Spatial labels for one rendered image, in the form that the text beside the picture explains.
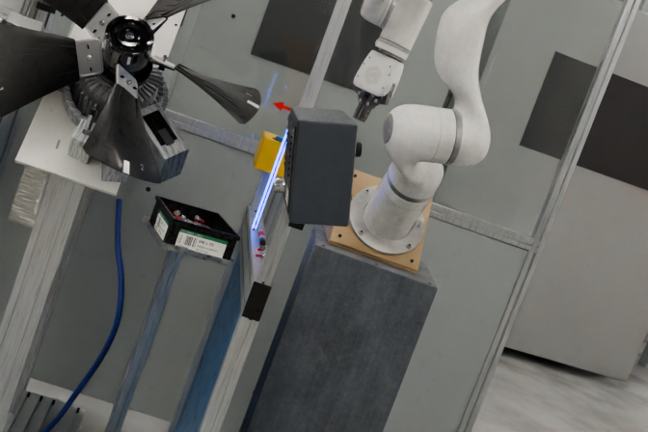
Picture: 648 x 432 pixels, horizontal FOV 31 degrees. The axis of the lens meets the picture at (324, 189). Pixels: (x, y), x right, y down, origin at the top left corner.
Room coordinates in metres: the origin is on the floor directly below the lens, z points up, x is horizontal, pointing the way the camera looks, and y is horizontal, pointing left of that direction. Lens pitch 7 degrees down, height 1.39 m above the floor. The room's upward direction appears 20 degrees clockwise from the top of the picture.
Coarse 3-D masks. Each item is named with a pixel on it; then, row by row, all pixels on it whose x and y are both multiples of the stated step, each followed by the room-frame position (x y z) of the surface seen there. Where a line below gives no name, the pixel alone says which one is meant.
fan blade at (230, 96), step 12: (180, 72) 2.81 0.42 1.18; (192, 72) 2.86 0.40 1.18; (204, 84) 2.82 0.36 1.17; (216, 84) 2.86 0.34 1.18; (228, 84) 2.93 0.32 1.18; (216, 96) 2.80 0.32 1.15; (228, 96) 2.83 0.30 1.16; (240, 96) 2.88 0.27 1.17; (228, 108) 2.79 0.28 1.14; (240, 108) 2.82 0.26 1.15; (252, 108) 2.86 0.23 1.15; (240, 120) 2.78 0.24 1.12
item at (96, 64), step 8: (80, 40) 2.78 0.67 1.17; (88, 40) 2.79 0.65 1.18; (96, 40) 2.80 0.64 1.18; (80, 48) 2.79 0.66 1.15; (96, 48) 2.81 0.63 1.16; (80, 56) 2.79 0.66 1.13; (96, 56) 2.81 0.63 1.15; (80, 64) 2.80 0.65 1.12; (88, 64) 2.81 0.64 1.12; (96, 64) 2.82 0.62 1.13; (80, 72) 2.80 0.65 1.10; (88, 72) 2.81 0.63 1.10; (96, 72) 2.82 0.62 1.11
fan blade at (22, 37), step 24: (0, 24) 2.70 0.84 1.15; (0, 48) 2.70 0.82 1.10; (24, 48) 2.72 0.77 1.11; (48, 48) 2.74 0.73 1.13; (72, 48) 2.77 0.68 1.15; (0, 72) 2.69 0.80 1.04; (24, 72) 2.72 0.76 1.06; (48, 72) 2.75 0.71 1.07; (72, 72) 2.78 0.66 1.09; (0, 96) 2.69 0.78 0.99; (24, 96) 2.73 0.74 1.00
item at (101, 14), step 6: (102, 6) 2.87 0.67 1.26; (108, 6) 2.87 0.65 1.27; (102, 12) 2.88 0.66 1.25; (108, 12) 2.87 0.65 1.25; (114, 12) 2.86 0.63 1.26; (96, 18) 2.88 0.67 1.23; (102, 18) 2.87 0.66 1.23; (108, 18) 2.87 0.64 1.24; (90, 24) 2.89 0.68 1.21; (96, 24) 2.88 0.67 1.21; (90, 30) 2.89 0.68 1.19; (102, 30) 2.87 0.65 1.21; (96, 36) 2.88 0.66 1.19; (102, 36) 2.87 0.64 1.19
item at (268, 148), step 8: (264, 136) 3.15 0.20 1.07; (272, 136) 3.20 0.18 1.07; (264, 144) 3.12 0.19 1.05; (272, 144) 3.12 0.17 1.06; (280, 144) 3.12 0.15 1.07; (256, 152) 3.20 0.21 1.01; (264, 152) 3.12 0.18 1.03; (272, 152) 3.12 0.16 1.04; (256, 160) 3.12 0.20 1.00; (264, 160) 3.12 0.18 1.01; (272, 160) 3.12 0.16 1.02; (256, 168) 3.12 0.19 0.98; (264, 168) 3.12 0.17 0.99; (272, 168) 3.12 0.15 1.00; (280, 168) 3.12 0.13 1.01; (280, 176) 3.13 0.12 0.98
